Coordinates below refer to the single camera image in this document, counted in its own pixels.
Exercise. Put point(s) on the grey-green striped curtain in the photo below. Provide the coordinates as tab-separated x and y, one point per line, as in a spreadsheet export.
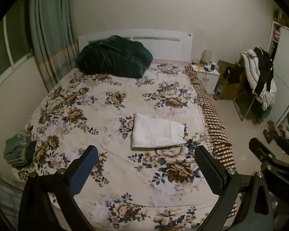
2	192
50	28

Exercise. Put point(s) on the cream table lamp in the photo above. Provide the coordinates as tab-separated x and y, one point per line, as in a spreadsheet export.
207	55

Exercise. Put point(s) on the black garment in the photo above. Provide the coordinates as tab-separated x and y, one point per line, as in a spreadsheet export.
233	74

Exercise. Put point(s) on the white headboard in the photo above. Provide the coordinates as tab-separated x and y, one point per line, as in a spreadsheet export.
168	43

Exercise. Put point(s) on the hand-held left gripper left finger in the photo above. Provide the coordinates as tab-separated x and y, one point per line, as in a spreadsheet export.
84	166

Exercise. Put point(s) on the dark green duvet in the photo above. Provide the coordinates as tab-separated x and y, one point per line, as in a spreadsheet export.
110	57

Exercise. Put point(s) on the chair piled with clothes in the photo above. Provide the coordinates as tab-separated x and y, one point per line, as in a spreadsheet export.
249	69

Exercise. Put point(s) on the white nightstand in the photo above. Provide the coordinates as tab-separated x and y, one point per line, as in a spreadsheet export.
212	80

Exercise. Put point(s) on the white wardrobe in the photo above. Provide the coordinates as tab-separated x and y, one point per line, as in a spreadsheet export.
285	65

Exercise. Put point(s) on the folded grey-green pants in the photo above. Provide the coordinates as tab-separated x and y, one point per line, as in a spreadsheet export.
13	149

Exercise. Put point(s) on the floral blanket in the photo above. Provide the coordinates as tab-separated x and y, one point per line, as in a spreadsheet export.
110	101

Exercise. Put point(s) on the dark floor slippers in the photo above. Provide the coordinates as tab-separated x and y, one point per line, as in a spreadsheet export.
271	131

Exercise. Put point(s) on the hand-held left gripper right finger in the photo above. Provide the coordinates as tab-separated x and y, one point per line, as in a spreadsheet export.
208	170

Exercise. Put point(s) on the metal folding chair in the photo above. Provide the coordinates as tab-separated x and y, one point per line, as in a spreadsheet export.
242	108

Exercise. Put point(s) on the teal container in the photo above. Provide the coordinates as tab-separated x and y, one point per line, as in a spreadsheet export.
267	113

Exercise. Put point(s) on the black striped clothes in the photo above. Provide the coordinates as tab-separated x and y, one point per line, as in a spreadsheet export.
263	69

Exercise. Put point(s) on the white pants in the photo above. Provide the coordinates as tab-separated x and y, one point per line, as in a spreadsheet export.
156	132

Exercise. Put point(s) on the plastic water bottle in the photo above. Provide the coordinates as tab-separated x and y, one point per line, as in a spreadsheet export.
218	92

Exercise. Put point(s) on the white framed window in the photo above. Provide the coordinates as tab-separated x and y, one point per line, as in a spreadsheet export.
4	57

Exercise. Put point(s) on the brown checkered bed sheet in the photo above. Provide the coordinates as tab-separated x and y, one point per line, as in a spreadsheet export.
213	120

